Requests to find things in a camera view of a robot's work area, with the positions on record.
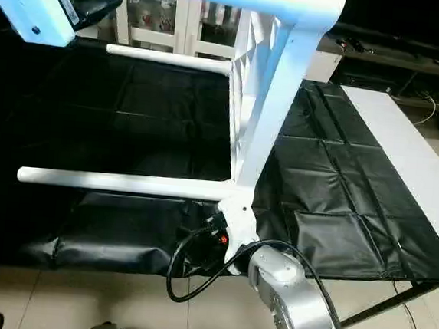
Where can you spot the white plastic table top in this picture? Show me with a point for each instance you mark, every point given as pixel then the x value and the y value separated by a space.
pixel 260 99

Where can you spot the white glass-door cabinet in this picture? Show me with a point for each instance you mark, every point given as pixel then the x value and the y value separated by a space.
pixel 178 22

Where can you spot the black work mat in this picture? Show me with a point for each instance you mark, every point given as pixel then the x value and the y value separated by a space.
pixel 131 118

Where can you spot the black metal stand leg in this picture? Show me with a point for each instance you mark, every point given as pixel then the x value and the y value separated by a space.
pixel 396 303

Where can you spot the white drawer unit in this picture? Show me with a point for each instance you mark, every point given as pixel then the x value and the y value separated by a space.
pixel 323 66

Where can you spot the white flat board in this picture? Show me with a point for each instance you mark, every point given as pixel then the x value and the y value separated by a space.
pixel 412 158

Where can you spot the dark low sideboard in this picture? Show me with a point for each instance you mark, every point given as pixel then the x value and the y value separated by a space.
pixel 398 61

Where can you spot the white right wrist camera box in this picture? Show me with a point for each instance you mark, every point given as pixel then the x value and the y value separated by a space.
pixel 239 224

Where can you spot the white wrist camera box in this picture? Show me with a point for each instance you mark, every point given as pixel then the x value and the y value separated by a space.
pixel 33 10
pixel 239 224

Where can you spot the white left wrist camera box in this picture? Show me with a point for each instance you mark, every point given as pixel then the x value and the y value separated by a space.
pixel 33 10

